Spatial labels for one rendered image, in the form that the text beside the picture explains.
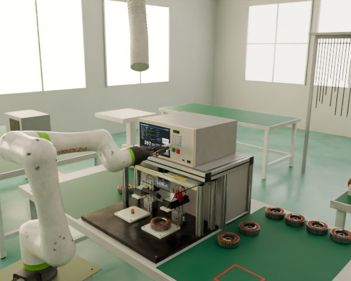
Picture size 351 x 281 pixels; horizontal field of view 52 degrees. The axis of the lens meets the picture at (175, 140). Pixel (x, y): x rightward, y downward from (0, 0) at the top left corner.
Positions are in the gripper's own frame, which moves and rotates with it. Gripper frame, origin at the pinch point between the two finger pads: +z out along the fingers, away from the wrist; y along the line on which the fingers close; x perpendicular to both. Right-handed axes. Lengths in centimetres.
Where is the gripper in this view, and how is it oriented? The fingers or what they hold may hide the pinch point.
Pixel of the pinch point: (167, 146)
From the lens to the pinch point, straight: 193.1
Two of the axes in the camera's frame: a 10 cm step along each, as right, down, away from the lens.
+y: 7.2, 1.8, -6.8
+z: 7.0, -1.7, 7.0
